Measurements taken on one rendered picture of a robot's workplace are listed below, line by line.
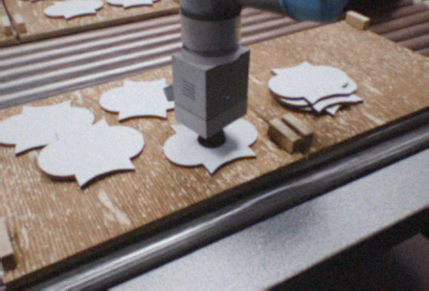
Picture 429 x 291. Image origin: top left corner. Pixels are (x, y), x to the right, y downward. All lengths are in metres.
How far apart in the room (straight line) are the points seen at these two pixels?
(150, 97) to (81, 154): 0.18
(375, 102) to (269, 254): 0.36
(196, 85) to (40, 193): 0.25
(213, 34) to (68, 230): 0.29
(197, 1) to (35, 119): 0.36
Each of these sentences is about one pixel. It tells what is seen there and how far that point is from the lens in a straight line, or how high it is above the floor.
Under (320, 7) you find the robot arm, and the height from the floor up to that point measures 1.19.
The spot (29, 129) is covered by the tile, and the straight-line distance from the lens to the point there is 0.71.
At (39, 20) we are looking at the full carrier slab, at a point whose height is 0.94.
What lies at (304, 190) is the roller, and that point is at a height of 0.92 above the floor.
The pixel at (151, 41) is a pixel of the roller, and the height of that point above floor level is 0.92.
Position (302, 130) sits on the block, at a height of 0.96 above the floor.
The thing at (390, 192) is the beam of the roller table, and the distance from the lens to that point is 0.64.
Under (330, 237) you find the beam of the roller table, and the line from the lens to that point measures 0.56.
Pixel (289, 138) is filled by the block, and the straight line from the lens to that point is 0.62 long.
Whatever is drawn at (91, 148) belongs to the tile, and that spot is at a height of 0.95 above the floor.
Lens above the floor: 1.33
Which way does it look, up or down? 36 degrees down
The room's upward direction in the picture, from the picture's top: straight up
